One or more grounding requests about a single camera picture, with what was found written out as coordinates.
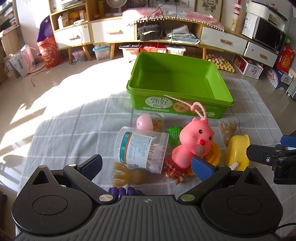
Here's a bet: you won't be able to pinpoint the yellow toy pot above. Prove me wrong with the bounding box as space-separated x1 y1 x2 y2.
226 135 250 171

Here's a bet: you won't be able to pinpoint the red toy crab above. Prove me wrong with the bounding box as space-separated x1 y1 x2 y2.
165 158 188 185

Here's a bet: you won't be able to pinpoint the pink rubber toy creature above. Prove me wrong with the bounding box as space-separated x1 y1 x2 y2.
171 102 214 169

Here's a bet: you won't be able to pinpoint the purple toy grapes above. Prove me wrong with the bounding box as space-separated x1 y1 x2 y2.
108 187 145 200

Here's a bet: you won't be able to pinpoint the toy corn cob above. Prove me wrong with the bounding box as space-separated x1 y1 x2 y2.
167 126 183 148

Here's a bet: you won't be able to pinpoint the clear cotton swab jar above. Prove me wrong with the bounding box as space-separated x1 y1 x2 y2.
114 126 169 174

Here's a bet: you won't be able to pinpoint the orange flower-shaped bowl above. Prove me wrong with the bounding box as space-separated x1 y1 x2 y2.
188 142 222 181

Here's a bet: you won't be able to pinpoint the grey checked tablecloth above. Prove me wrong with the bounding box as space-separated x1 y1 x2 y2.
20 77 282 189

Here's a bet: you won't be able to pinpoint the pink capsule ball toy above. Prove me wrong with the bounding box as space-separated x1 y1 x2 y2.
136 113 163 132

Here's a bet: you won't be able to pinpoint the white toy storage crate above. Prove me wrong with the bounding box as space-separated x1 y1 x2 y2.
232 54 263 80

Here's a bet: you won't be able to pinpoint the green plastic storage box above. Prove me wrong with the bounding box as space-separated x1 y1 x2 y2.
126 52 234 119

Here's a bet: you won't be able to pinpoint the egg tray with eggs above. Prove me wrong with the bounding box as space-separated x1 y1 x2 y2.
206 54 235 73

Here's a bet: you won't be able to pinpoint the black microwave oven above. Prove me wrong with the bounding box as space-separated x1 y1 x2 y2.
241 13 286 52

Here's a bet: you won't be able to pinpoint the clear plastic storage bin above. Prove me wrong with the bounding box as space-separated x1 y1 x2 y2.
92 44 110 60

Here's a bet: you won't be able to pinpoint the white plastic shopping bag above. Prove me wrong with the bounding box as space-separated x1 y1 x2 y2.
9 45 36 78

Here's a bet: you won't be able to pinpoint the red gift bag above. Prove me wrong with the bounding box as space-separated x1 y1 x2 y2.
37 37 62 69

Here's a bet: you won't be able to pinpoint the red box under cabinet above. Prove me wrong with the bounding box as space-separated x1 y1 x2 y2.
140 43 167 53

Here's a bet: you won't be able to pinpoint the wooden TV cabinet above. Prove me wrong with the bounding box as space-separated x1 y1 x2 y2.
49 1 278 67

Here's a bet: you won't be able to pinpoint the framed cartoon picture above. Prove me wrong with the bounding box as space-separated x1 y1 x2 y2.
195 0 224 21

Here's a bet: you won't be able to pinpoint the pink lace cloth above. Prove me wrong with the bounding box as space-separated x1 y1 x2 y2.
122 8 225 32

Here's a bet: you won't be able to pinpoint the white desk fan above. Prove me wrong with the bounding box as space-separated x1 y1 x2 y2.
106 0 127 16

